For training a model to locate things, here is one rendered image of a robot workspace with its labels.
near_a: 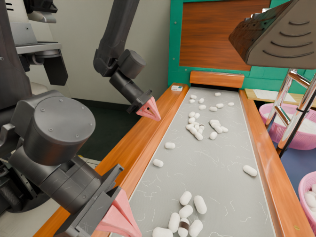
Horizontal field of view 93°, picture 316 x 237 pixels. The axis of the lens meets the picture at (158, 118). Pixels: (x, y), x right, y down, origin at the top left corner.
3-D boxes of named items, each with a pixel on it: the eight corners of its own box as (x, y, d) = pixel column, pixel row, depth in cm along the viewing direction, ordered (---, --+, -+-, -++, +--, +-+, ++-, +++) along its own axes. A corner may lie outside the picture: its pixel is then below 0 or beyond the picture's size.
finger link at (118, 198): (158, 218, 23) (112, 177, 22) (137, 282, 17) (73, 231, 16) (134, 224, 27) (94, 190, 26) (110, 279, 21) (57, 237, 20)
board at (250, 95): (247, 99, 80) (248, 97, 79) (243, 90, 92) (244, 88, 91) (326, 108, 70) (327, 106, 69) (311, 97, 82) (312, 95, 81)
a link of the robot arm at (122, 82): (113, 78, 53) (104, 81, 48) (124, 63, 49) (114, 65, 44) (128, 92, 53) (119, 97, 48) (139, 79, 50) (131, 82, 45)
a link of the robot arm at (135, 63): (111, 65, 55) (92, 64, 47) (128, 39, 49) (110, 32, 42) (131, 90, 54) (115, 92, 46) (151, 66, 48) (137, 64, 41)
